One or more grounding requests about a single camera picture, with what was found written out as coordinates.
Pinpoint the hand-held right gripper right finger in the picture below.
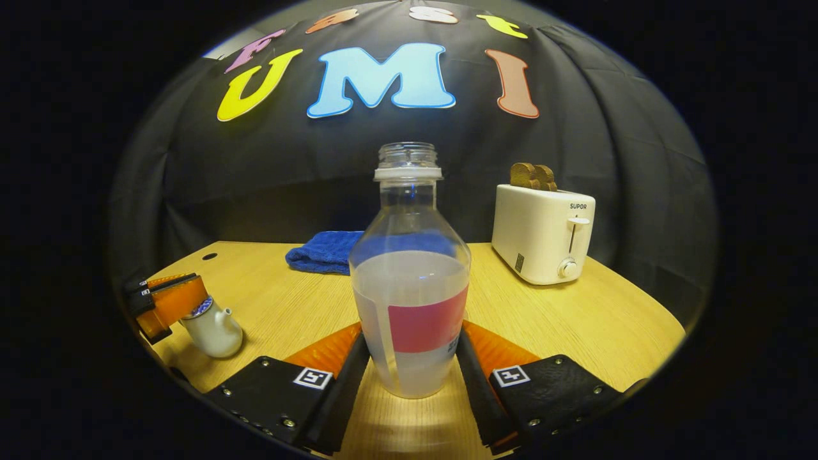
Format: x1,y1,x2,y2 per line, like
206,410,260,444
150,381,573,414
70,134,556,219
455,319,624,456

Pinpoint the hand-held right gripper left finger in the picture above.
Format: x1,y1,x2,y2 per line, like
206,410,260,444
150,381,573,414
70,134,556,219
203,321,371,456

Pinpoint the clear plastic water bottle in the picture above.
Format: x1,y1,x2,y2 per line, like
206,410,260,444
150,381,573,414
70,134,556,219
349,142,472,399

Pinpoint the blue towel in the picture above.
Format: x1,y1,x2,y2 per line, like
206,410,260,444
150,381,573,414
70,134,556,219
285,230,368,276

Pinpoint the white toaster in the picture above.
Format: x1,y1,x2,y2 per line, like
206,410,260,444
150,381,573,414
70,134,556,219
491,184,596,286

